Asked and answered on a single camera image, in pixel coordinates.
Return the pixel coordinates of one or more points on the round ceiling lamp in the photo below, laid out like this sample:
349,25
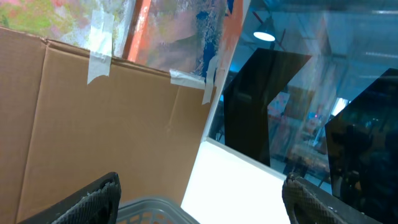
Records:
266,31

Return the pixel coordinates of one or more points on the brown cardboard panel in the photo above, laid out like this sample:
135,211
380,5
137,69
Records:
60,131

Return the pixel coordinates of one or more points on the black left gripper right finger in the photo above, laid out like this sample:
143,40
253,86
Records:
305,203

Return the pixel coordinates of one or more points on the white tape strip left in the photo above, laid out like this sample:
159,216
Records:
100,44

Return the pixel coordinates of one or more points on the white tape strip right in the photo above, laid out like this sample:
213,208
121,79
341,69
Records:
210,79

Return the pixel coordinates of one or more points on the colourful painted panel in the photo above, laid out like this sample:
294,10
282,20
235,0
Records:
185,35

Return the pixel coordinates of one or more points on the grey plastic mesh basket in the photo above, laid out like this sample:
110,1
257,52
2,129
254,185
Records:
153,210

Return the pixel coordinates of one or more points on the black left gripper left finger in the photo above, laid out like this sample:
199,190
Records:
96,203

